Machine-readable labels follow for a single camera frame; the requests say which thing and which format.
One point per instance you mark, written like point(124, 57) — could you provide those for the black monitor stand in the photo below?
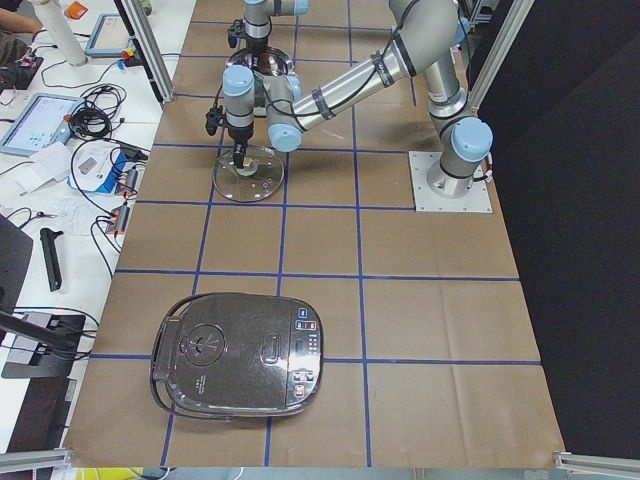
point(45, 344)

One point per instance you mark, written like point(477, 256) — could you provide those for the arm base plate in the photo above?
point(434, 191)

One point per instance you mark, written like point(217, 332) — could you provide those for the near blue teach pendant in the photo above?
point(41, 124)

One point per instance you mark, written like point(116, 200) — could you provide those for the white cylinder post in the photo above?
point(50, 15)

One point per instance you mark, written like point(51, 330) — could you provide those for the orange terminal block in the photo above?
point(118, 220)

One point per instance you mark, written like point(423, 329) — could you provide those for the glass pot lid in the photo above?
point(262, 176)

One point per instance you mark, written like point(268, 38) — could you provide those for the blue white box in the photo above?
point(96, 167)

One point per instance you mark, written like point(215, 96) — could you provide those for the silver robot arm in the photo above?
point(257, 19)
point(264, 111)

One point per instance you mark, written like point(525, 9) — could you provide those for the pale green electric pot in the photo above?
point(273, 62)

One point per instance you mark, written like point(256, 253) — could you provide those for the aluminium frame post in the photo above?
point(141, 34)

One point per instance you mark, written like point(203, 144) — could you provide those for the far blue teach pendant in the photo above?
point(109, 37)

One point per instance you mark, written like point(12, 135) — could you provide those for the black bar tool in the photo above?
point(48, 238)

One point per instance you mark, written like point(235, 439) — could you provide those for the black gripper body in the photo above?
point(240, 134)
point(256, 45)

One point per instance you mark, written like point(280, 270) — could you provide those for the blue teach pendant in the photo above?
point(109, 37)
point(41, 124)

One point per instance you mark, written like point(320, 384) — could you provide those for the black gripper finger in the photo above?
point(237, 156)
point(242, 155)

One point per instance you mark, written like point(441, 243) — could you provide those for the dark metallic rice cooker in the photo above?
point(228, 355)

